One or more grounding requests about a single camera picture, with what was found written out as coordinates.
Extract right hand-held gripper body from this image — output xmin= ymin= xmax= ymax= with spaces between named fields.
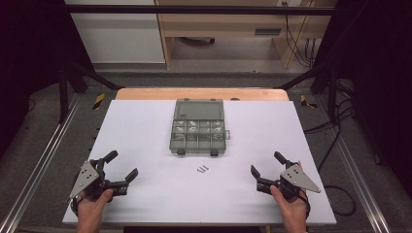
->
xmin=256 ymin=159 xmax=322 ymax=201

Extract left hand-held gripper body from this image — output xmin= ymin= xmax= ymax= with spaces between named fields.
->
xmin=68 ymin=157 xmax=129 ymax=201

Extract grey plastic compartment box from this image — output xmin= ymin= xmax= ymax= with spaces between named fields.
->
xmin=168 ymin=98 xmax=231 ymax=157

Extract person's right hand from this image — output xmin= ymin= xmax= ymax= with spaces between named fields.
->
xmin=269 ymin=184 xmax=309 ymax=227

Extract person's left hand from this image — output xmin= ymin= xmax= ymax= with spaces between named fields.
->
xmin=77 ymin=188 xmax=115 ymax=227

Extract white board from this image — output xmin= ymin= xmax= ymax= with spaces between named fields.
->
xmin=62 ymin=99 xmax=337 ymax=226

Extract yellow black tape strip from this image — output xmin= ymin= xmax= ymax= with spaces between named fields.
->
xmin=299 ymin=94 xmax=319 ymax=110
xmin=92 ymin=93 xmax=107 ymax=112

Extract wooden table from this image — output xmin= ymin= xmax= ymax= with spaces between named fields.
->
xmin=115 ymin=87 xmax=291 ymax=102

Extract assorted small metal parts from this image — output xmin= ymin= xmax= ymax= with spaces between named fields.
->
xmin=173 ymin=119 xmax=225 ymax=141

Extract white cabinet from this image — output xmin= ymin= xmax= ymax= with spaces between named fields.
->
xmin=63 ymin=0 xmax=166 ymax=65

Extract dark curtain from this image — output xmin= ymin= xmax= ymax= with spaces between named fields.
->
xmin=0 ymin=0 xmax=95 ymax=159
xmin=312 ymin=0 xmax=412 ymax=198

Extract light wooden desk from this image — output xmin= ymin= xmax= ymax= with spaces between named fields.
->
xmin=154 ymin=0 xmax=338 ymax=70

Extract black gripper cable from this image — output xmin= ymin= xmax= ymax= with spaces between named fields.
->
xmin=299 ymin=188 xmax=311 ymax=219
xmin=69 ymin=197 xmax=80 ymax=217

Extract aluminium floor rail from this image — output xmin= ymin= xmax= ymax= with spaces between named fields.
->
xmin=0 ymin=92 xmax=83 ymax=233
xmin=314 ymin=94 xmax=393 ymax=233

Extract looped black floor cable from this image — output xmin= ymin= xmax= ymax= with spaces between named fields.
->
xmin=317 ymin=129 xmax=358 ymax=217

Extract black floor cables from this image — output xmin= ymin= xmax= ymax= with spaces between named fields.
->
xmin=303 ymin=79 xmax=357 ymax=135

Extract black frame post with brace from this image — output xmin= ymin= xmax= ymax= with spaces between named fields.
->
xmin=57 ymin=59 xmax=126 ymax=124
xmin=274 ymin=62 xmax=339 ymax=124

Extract hanging black cables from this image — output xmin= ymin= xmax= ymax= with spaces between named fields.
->
xmin=281 ymin=1 xmax=318 ymax=69

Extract black horizontal frame bar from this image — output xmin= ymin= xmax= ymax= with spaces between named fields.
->
xmin=63 ymin=4 xmax=338 ymax=16

